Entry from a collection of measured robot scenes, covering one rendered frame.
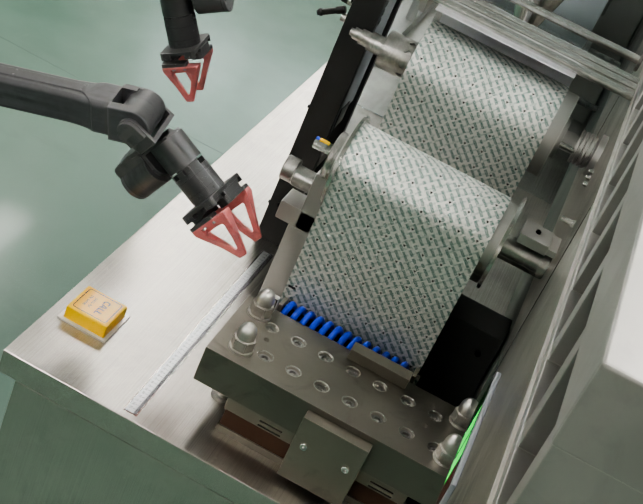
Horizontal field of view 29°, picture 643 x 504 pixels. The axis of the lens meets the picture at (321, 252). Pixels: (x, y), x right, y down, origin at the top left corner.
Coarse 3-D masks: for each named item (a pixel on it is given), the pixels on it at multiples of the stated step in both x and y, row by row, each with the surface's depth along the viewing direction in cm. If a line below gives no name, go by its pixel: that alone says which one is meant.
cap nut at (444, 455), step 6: (450, 438) 169; (456, 438) 169; (462, 438) 169; (444, 444) 169; (450, 444) 169; (456, 444) 168; (438, 450) 170; (444, 450) 169; (450, 450) 169; (456, 450) 169; (438, 456) 170; (444, 456) 169; (450, 456) 169; (438, 462) 170; (444, 462) 170; (450, 462) 169
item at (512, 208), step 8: (344, 144) 177; (336, 160) 177; (328, 176) 178; (512, 208) 177; (504, 216) 175; (512, 216) 176; (504, 224) 175; (496, 232) 174; (504, 232) 174; (496, 240) 174; (488, 248) 175; (496, 248) 175; (488, 256) 175; (480, 264) 176; (488, 264) 176; (480, 272) 178
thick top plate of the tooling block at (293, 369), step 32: (256, 320) 181; (288, 320) 184; (224, 352) 173; (256, 352) 175; (288, 352) 178; (320, 352) 181; (224, 384) 174; (256, 384) 172; (288, 384) 172; (320, 384) 175; (352, 384) 177; (384, 384) 180; (288, 416) 173; (352, 416) 172; (384, 416) 174; (416, 416) 177; (448, 416) 180; (384, 448) 170; (416, 448) 171; (384, 480) 172; (416, 480) 170
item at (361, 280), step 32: (320, 224) 181; (352, 224) 179; (320, 256) 183; (352, 256) 182; (384, 256) 180; (416, 256) 178; (288, 288) 188; (320, 288) 186; (352, 288) 184; (384, 288) 182; (416, 288) 180; (448, 288) 179; (352, 320) 186; (384, 320) 184; (416, 320) 183; (416, 352) 185
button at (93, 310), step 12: (84, 300) 188; (96, 300) 189; (108, 300) 190; (72, 312) 186; (84, 312) 186; (96, 312) 187; (108, 312) 188; (120, 312) 189; (84, 324) 186; (96, 324) 185; (108, 324) 186
